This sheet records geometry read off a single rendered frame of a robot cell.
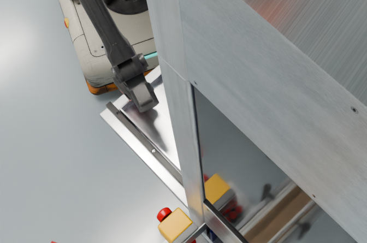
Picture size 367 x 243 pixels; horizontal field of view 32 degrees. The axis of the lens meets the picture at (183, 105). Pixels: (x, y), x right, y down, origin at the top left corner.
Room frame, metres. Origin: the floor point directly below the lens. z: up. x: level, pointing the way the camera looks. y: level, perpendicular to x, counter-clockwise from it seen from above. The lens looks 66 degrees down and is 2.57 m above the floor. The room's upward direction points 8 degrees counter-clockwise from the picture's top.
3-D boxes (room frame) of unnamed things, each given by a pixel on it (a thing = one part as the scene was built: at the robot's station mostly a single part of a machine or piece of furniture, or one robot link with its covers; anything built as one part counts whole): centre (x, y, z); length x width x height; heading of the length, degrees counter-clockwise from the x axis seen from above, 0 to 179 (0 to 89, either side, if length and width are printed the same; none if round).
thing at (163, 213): (0.41, 0.08, 0.99); 0.04 x 0.04 x 0.04; 35
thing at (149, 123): (0.69, -0.02, 0.90); 0.34 x 0.26 x 0.04; 36
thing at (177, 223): (0.37, 0.06, 1.00); 0.08 x 0.07 x 0.07; 35
